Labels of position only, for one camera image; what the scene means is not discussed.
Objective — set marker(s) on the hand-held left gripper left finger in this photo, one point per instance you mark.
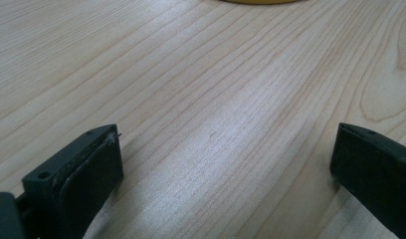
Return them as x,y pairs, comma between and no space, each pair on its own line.
78,179

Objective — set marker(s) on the yellow round object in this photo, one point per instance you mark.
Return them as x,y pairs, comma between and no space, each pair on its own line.
260,1

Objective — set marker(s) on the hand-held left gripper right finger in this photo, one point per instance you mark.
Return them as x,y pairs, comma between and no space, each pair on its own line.
373,166

